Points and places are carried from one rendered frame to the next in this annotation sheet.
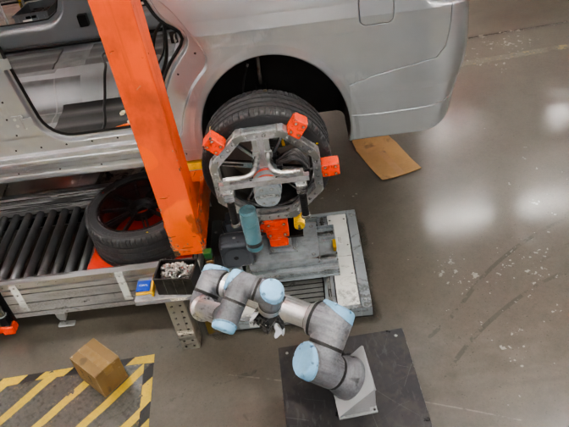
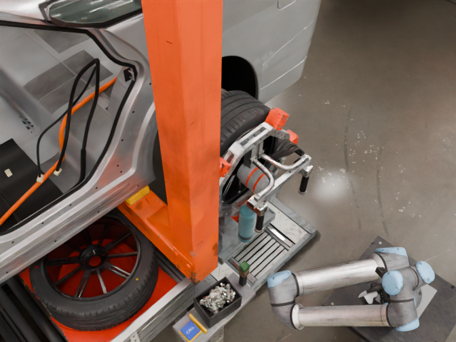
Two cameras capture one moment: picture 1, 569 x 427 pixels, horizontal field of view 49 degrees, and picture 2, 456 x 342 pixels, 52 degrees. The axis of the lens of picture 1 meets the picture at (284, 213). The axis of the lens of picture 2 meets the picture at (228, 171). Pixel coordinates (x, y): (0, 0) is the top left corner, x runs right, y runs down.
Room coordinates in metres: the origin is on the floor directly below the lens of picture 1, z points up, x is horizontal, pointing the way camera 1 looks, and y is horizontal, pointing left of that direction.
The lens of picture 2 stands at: (1.67, 1.31, 2.73)
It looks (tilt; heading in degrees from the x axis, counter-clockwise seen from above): 51 degrees down; 309
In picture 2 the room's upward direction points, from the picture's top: 2 degrees clockwise
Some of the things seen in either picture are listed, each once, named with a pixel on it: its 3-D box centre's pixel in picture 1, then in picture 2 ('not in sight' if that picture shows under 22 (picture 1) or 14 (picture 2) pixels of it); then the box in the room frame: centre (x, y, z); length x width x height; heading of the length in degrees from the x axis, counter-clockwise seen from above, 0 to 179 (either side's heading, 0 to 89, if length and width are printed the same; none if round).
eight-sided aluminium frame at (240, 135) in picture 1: (267, 174); (249, 172); (2.54, 0.05, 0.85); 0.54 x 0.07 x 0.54; 85
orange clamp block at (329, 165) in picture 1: (329, 166); (288, 140); (2.52, -0.26, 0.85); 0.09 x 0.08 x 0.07; 85
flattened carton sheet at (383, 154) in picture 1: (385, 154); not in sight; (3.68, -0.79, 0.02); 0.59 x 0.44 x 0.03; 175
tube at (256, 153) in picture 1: (240, 162); (256, 173); (2.43, 0.16, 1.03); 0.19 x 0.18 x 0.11; 175
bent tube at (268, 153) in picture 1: (282, 157); (283, 151); (2.41, -0.04, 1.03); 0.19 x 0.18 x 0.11; 175
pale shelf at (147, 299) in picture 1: (178, 287); (215, 310); (2.29, 0.60, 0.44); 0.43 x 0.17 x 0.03; 85
